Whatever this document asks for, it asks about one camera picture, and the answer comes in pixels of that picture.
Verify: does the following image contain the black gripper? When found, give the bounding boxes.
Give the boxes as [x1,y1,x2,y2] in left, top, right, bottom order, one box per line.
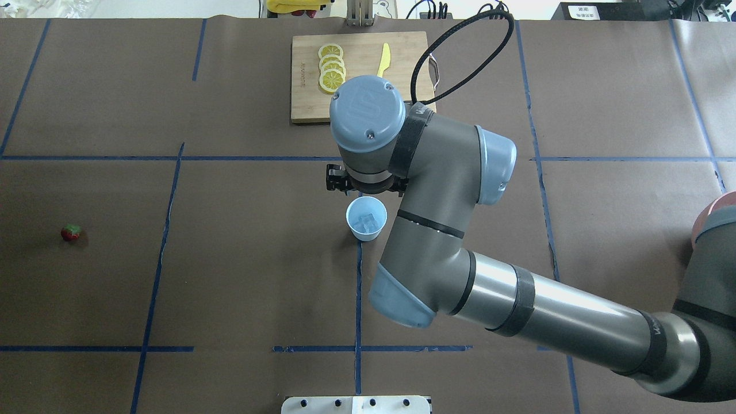
[349,178,408,196]

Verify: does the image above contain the red strawberry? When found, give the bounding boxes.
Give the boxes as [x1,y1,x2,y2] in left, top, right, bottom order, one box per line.
[60,224,83,242]

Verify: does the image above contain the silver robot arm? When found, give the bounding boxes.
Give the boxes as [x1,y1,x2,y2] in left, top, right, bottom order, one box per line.
[329,75,735,403]

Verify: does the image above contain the light blue cup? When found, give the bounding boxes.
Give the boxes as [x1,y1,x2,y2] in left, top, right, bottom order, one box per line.
[346,195,388,242]

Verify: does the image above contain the clear ice cube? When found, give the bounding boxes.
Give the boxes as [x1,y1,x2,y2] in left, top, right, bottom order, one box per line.
[358,213,380,232]

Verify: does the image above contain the pink bowl of ice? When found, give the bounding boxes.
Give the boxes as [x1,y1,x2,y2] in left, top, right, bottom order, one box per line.
[691,191,735,247]

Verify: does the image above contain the yellow plastic knife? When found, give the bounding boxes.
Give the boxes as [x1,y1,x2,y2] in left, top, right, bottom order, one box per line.
[377,43,392,78]

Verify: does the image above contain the lemon slice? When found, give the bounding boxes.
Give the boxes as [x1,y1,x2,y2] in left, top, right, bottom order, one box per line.
[319,71,346,94]
[318,44,344,60]
[320,60,347,78]
[320,54,345,71]

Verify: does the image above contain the yellow cloth bag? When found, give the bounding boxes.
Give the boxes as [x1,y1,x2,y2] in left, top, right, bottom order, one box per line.
[266,0,334,17]

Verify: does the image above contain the black power strip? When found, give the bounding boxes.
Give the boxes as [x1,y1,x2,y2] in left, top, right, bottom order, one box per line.
[550,1,673,21]

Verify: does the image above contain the crumpled clear plastic bags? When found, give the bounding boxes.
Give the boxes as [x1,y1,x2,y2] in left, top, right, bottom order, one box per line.
[1,1,101,19]

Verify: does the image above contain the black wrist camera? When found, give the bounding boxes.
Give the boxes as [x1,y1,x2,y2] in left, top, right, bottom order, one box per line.
[324,163,355,193]

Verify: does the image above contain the aluminium frame post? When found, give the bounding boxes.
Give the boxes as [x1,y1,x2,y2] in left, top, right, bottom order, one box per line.
[346,0,375,27]

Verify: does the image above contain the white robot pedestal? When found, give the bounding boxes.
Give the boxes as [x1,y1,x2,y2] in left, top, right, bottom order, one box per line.
[281,395,433,413]

